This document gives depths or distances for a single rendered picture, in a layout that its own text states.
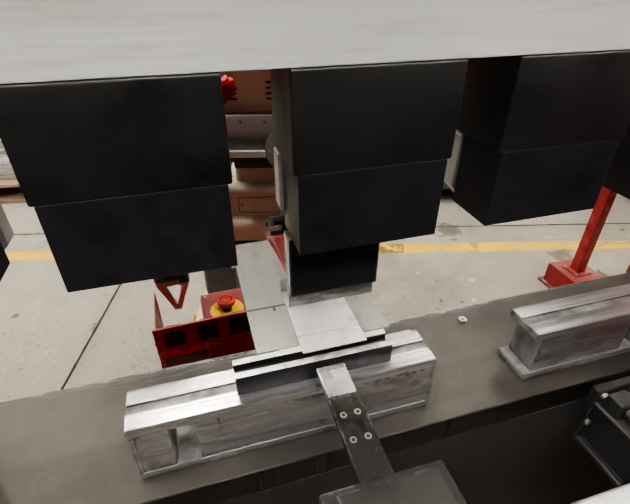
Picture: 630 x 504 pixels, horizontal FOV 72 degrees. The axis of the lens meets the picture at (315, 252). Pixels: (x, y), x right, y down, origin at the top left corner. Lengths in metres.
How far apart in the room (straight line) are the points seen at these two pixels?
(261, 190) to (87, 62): 0.92
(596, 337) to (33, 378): 1.97
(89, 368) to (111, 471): 1.46
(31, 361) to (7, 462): 1.54
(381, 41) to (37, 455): 0.63
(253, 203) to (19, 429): 0.77
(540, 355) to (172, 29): 0.64
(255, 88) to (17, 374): 1.59
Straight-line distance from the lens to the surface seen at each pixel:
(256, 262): 0.71
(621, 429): 0.82
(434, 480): 0.43
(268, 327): 0.59
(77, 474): 0.67
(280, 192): 0.44
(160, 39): 0.33
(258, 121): 1.13
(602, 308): 0.79
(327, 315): 0.60
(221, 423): 0.57
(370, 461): 0.46
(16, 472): 0.71
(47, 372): 2.17
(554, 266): 2.55
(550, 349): 0.75
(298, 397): 0.56
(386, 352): 0.58
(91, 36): 0.33
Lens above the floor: 1.40
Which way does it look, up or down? 33 degrees down
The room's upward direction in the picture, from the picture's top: straight up
